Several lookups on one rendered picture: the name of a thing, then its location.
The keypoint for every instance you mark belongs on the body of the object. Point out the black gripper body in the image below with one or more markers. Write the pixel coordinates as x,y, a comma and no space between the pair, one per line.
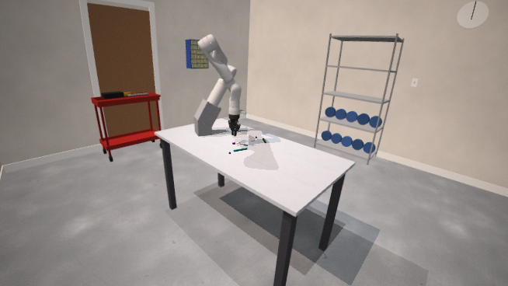
235,117

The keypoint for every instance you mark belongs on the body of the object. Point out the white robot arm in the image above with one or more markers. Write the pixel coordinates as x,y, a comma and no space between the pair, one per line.
227,72

